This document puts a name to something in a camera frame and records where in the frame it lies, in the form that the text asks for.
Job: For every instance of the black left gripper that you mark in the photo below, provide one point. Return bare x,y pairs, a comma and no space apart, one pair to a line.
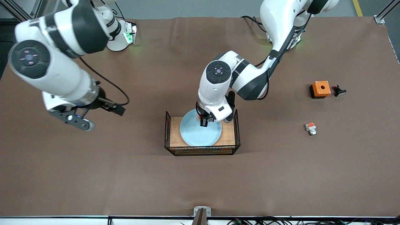
204,121

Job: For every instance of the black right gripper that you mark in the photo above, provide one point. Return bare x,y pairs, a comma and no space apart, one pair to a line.
100,102

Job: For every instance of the light blue round plate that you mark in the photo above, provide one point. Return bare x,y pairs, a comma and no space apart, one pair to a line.
197,136

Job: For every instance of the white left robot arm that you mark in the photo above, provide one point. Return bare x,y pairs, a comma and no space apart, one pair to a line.
218,90

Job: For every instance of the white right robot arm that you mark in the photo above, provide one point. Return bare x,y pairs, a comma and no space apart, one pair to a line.
56,72

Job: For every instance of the black button head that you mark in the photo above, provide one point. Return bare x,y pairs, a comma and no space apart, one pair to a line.
339,91

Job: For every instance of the wooden board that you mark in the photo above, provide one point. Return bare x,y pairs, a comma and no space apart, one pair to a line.
175,134

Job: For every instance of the brown table cover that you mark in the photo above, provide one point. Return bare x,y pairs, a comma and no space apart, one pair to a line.
200,181

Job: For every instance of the white orange push button switch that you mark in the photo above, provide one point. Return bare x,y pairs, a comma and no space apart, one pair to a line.
311,128

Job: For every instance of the orange button enclosure box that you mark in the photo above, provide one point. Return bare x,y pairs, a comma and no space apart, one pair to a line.
318,91

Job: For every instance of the white table edge rail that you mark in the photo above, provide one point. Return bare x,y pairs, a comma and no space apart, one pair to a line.
62,221

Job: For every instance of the aluminium frame post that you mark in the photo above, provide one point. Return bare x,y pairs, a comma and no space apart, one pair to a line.
14,12
379,19

